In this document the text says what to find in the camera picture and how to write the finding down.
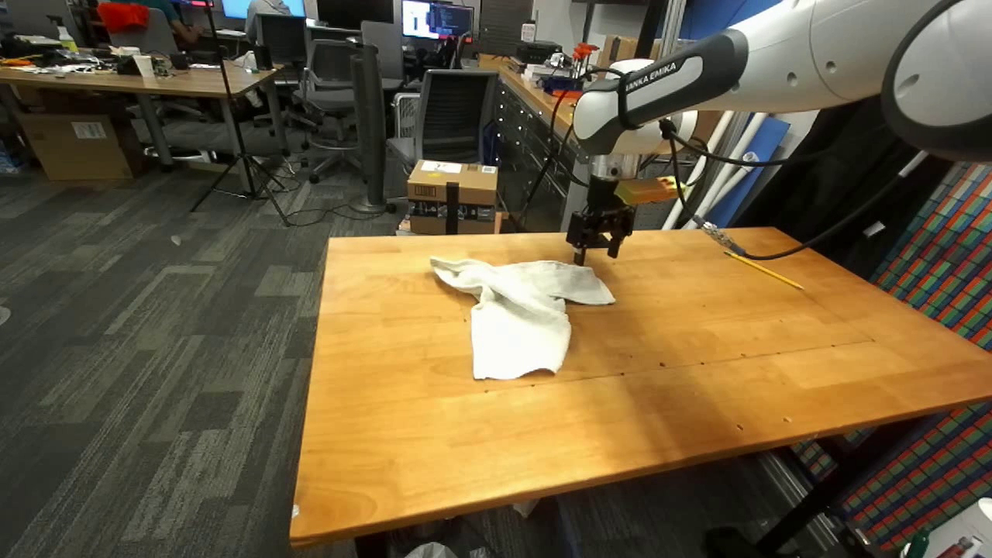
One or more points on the long wooden desk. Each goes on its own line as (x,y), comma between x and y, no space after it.
(155,81)

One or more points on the grey metal cabinet wooden top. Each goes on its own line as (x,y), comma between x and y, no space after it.
(528,155)

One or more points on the black vertical pole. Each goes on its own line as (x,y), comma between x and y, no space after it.
(455,206)

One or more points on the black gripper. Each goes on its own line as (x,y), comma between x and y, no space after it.
(603,229)

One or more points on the cardboard box with label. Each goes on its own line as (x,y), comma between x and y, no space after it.
(80,143)

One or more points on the yellow pencil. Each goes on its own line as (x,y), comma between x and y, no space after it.
(769,274)

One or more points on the white towel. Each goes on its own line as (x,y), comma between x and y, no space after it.
(516,328)

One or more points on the black computer tower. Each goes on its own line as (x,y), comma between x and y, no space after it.
(366,125)

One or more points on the black table frame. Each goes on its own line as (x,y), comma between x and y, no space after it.
(817,496)

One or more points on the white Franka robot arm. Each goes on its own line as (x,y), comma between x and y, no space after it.
(806,49)

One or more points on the low cardboard box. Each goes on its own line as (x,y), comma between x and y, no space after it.
(428,186)

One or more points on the grey office chair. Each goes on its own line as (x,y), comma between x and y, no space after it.
(329,67)

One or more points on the red bag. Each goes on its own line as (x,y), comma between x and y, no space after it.
(126,15)

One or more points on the black tripod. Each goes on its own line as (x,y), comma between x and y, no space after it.
(233,113)

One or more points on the lit computer monitor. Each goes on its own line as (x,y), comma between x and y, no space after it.
(422,19)

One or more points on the blue panel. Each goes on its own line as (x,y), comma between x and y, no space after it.
(755,155)

